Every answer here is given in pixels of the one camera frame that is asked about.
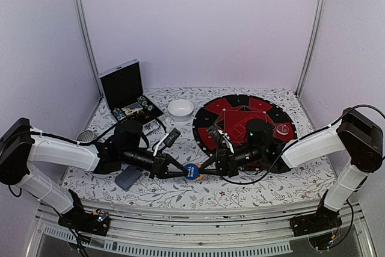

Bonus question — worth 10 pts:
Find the ribbed metal cup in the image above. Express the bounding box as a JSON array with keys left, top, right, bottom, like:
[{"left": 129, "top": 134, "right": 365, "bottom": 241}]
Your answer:
[{"left": 76, "top": 130, "right": 96, "bottom": 143}]

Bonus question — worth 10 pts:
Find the blue small blind button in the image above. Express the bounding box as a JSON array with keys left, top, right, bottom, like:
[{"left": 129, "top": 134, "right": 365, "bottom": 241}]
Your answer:
[{"left": 185, "top": 164, "right": 199, "bottom": 180}]

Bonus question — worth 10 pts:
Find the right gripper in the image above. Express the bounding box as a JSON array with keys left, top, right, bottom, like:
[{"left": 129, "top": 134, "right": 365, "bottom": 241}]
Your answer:
[{"left": 199, "top": 144, "right": 265, "bottom": 178}]

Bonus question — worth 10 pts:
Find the short poker chip row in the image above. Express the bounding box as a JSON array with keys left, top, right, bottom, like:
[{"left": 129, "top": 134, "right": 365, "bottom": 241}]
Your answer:
[{"left": 137, "top": 96, "right": 148, "bottom": 107}]

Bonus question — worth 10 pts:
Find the white ceramic bowl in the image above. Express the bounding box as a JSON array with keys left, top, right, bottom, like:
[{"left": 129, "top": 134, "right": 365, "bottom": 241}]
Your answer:
[{"left": 167, "top": 99, "right": 194, "bottom": 122}]

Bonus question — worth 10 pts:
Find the aluminium frame post left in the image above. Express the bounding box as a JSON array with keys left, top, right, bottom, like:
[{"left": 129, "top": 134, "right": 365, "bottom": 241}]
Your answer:
[{"left": 73, "top": 0, "right": 103, "bottom": 96}]

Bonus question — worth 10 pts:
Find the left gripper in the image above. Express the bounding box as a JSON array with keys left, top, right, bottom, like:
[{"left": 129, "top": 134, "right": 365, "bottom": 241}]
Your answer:
[{"left": 121, "top": 148, "right": 188, "bottom": 179}]

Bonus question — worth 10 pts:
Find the round red black poker mat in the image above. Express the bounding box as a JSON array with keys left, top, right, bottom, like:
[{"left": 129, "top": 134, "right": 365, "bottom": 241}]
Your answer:
[{"left": 192, "top": 94, "right": 297, "bottom": 173}]

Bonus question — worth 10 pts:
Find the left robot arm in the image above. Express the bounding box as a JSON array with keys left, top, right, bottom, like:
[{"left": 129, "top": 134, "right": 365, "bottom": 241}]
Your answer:
[{"left": 1, "top": 118, "right": 187, "bottom": 229}]

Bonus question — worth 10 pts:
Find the orange big blind button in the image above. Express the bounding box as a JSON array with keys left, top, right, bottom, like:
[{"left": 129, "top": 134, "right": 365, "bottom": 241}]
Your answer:
[{"left": 196, "top": 165, "right": 204, "bottom": 181}]

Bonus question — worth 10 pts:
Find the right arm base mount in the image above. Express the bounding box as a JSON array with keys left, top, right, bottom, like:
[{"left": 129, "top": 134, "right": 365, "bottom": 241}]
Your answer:
[{"left": 289, "top": 209, "right": 342, "bottom": 237}]

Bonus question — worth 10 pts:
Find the boxed playing card deck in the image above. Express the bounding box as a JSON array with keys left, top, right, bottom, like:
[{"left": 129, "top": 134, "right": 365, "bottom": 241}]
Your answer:
[{"left": 122, "top": 102, "right": 143, "bottom": 116}]

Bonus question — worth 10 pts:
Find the floral tablecloth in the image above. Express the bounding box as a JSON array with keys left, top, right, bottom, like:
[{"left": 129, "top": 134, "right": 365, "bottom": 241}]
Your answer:
[{"left": 62, "top": 87, "right": 335, "bottom": 210}]

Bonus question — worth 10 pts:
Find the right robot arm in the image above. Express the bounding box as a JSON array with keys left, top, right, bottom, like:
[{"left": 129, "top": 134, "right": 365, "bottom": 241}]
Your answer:
[{"left": 177, "top": 106, "right": 384, "bottom": 231}]

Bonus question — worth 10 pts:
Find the long poker chip row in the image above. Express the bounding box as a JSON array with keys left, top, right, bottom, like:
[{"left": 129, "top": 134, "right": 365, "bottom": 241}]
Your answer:
[{"left": 112, "top": 108, "right": 126, "bottom": 122}]

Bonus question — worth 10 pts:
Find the loose blue card deck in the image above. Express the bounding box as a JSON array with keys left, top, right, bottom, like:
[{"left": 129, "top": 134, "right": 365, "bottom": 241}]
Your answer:
[{"left": 114, "top": 167, "right": 142, "bottom": 191}]

